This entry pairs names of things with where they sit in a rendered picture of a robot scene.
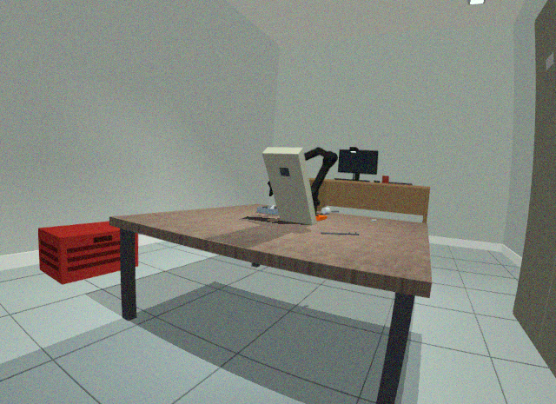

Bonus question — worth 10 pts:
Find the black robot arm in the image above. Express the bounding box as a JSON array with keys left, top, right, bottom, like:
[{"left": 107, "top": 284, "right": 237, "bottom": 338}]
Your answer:
[{"left": 304, "top": 148, "right": 338, "bottom": 216}]

